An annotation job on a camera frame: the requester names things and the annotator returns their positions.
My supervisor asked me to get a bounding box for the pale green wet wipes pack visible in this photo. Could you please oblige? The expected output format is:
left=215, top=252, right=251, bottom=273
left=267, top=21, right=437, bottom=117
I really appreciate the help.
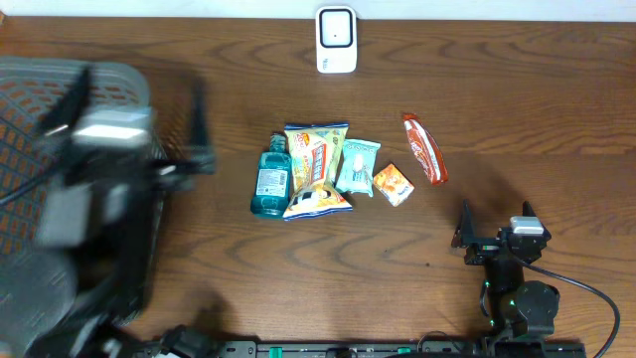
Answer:
left=336, top=139, right=381, bottom=197

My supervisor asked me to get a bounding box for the red orange snack stick packet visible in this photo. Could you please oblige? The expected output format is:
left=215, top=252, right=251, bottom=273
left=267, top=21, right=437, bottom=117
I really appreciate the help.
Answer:
left=402, top=113, right=449, bottom=185

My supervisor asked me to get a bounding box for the grey plastic shopping basket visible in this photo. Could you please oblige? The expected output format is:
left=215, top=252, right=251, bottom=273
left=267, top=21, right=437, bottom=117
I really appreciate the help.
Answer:
left=0, top=56, right=168, bottom=349

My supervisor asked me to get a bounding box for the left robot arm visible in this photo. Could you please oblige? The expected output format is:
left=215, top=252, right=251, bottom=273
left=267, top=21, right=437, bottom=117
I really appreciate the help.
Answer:
left=1, top=67, right=216, bottom=357

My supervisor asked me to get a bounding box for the yellow chips bag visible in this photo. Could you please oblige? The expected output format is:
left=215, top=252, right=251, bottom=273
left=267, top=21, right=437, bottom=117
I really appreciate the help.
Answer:
left=283, top=122, right=353, bottom=221

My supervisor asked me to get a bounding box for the small orange snack box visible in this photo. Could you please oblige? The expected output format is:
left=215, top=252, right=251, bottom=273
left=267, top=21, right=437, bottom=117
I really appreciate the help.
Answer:
left=374, top=164, right=414, bottom=207

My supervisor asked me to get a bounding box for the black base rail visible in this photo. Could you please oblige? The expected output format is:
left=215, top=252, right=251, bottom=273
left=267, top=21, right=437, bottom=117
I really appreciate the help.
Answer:
left=211, top=337, right=587, bottom=358

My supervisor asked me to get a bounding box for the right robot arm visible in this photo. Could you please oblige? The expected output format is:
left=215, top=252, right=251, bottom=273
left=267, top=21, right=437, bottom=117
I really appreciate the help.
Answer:
left=451, top=201, right=560, bottom=357

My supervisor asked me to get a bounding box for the teal mouthwash bottle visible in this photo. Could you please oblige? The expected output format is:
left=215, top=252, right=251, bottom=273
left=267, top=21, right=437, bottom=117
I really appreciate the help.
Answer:
left=250, top=133, right=292, bottom=219

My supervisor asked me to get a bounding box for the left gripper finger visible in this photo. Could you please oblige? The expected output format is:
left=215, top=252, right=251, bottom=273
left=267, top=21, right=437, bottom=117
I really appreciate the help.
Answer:
left=37, top=67, right=92, bottom=137
left=189, top=83, right=212, bottom=159

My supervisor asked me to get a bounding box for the white barcode scanner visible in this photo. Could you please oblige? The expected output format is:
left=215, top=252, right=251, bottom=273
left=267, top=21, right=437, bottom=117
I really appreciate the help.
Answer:
left=315, top=6, right=358, bottom=75

